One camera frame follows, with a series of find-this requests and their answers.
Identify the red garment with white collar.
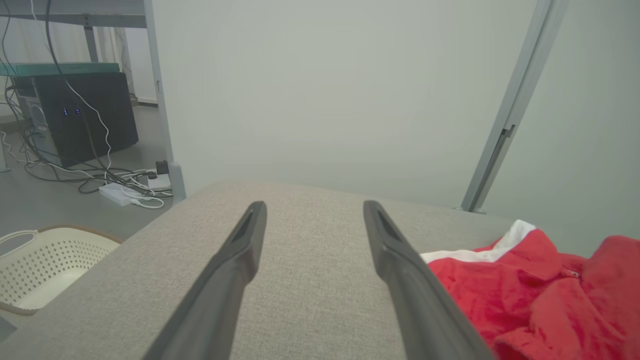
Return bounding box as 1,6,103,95
420,219,640,360

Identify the white power adapter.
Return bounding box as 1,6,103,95
147,172,172,191

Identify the grey fabric covered table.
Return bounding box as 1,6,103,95
0,180,521,360

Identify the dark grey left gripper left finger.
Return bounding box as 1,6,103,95
142,201,267,360

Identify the grey metal desk frame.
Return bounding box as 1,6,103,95
0,0,147,63

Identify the long white cable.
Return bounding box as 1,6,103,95
29,0,113,173

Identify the white power strip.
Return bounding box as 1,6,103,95
98,182,147,207

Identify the cream perforated laundry basket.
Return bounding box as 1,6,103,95
0,225,124,317

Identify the white cable loop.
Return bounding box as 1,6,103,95
120,192,166,210

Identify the black computer tower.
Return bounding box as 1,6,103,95
11,72,140,168

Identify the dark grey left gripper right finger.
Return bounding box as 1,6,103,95
363,200,497,360

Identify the teal flat panel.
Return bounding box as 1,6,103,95
0,62,121,77

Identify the grey partition post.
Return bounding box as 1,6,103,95
143,0,187,202
459,0,571,215

